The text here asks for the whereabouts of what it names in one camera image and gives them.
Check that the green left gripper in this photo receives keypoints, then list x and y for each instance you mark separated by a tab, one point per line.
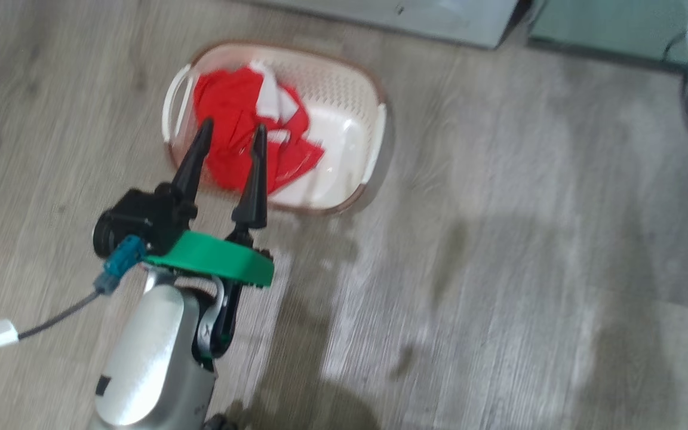
212	260

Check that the pale green cabinet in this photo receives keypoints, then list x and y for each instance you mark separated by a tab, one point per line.
607	27

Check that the cream perforated laundry basket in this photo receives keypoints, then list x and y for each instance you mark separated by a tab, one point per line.
344	137

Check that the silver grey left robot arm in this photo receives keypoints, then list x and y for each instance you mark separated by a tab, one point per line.
147	352

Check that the red garment with white trim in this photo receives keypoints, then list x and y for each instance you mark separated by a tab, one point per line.
230	119

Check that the white front-load washing machine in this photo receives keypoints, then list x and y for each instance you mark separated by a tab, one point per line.
427	18

